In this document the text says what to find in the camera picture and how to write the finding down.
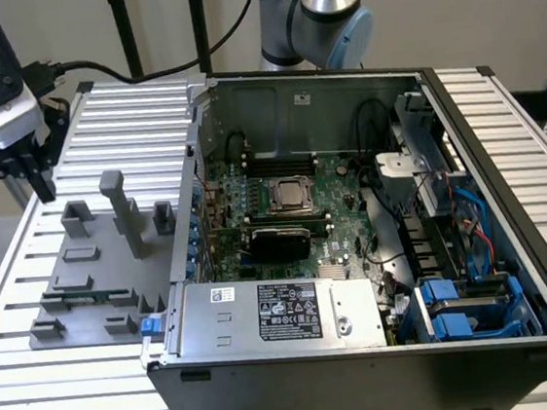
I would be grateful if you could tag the blue drive carrier bay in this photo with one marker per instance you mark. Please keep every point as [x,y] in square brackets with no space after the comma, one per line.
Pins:
[461,312]

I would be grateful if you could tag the black graphics card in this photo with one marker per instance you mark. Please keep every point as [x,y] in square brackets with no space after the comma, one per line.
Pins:
[280,243]

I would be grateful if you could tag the green motherboard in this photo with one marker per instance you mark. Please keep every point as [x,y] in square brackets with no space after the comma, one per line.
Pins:
[334,228]

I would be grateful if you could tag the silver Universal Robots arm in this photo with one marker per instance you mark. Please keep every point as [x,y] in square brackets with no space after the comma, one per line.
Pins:
[323,23]

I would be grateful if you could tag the silver power supply unit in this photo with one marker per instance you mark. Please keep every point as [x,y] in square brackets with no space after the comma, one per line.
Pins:
[275,312]

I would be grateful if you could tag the grey parts rack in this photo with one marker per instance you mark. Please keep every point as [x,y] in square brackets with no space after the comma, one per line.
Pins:
[89,263]

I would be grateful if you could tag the round coin battery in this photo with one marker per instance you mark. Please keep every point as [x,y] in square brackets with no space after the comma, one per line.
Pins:
[341,169]

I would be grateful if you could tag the aluminium profile post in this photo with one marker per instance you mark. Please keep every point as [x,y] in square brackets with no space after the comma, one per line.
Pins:
[17,190]

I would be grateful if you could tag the black RAM slots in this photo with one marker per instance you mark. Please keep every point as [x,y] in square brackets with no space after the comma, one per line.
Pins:
[279,166]

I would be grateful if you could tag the black stand pole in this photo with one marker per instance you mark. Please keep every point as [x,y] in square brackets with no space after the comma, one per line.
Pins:
[125,29]
[199,22]

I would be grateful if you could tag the green RAM stick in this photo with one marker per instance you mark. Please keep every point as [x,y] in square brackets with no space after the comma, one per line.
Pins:
[280,218]
[87,298]

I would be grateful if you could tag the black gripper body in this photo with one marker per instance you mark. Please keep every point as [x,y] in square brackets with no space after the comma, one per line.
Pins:
[12,161]

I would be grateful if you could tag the CPU in metal socket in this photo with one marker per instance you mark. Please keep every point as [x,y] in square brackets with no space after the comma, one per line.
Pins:
[286,195]

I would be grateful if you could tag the blue case latch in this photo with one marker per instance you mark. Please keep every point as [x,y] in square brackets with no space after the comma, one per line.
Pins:
[150,325]

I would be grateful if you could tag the silver metal disk bay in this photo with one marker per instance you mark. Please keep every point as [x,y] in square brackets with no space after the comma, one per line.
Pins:
[411,166]

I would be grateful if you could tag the black open PC case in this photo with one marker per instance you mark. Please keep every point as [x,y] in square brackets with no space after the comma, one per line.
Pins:
[323,395]

